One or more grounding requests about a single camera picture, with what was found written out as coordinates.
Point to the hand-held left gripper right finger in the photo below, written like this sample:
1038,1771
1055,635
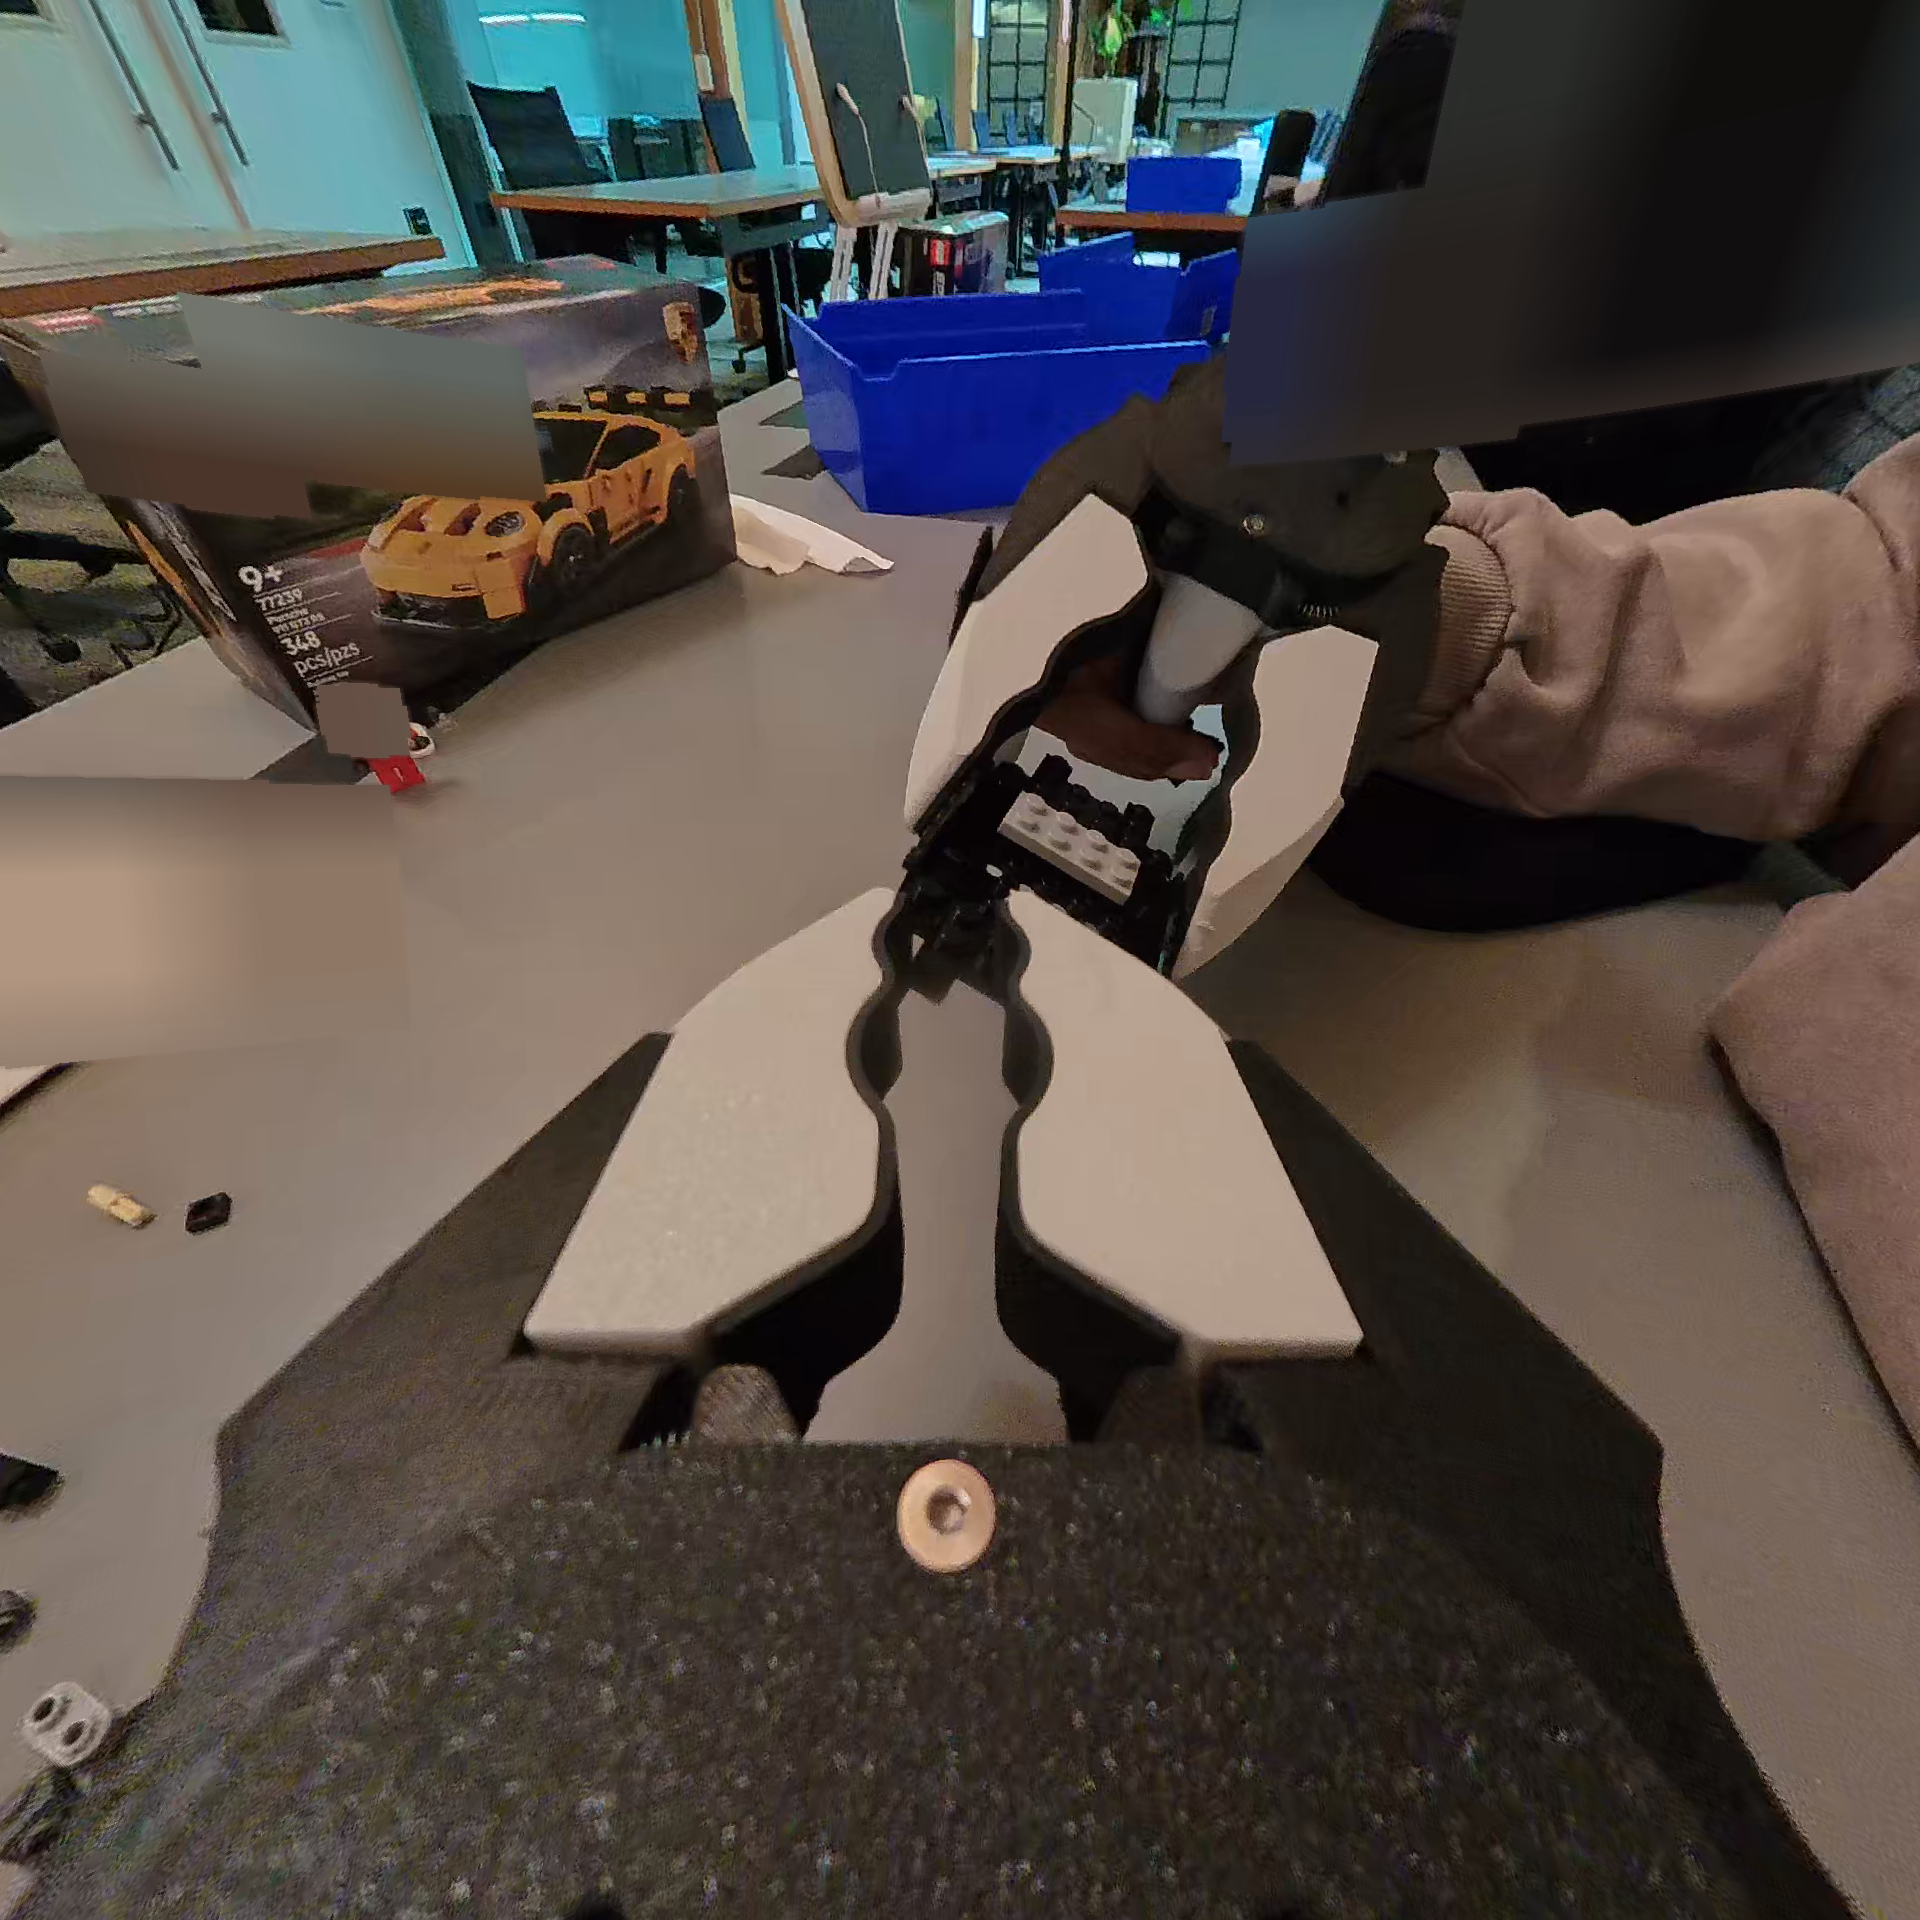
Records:
1184,1185

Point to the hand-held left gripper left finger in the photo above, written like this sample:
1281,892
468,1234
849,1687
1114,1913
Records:
721,1170

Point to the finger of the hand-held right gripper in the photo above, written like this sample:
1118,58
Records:
1005,644
1298,779

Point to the light grey brick plate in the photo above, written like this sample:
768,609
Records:
1073,843

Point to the black brick plate assembly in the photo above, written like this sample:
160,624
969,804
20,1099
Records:
1036,885

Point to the pile of small brick pieces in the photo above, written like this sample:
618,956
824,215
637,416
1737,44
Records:
66,1722

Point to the person's right forearm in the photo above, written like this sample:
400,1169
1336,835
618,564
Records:
1652,675

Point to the grey desk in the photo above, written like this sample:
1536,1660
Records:
600,869

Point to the person's right hand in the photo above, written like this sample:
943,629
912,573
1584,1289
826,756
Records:
1133,744

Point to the person's dark trousers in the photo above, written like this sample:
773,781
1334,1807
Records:
1500,877

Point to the blue plastic bin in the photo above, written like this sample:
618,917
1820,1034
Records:
991,420
1125,293
1184,183

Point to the dark brick set box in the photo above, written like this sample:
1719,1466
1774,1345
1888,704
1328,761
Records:
953,252

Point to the toy car box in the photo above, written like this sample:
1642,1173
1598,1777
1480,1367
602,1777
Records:
600,495

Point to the tiny black tile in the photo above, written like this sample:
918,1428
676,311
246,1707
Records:
212,1211

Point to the green plant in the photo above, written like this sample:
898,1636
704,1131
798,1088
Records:
1133,28

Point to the grey slanted board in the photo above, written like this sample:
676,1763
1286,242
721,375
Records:
862,105

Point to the wooden office table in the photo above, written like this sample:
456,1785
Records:
661,194
194,263

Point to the grey quilted cloth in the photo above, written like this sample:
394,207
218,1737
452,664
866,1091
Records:
1852,428

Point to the tan connector pin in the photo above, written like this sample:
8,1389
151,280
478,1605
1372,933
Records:
119,1205

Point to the black office chair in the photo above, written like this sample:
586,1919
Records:
524,135

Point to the white double door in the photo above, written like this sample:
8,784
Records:
150,105

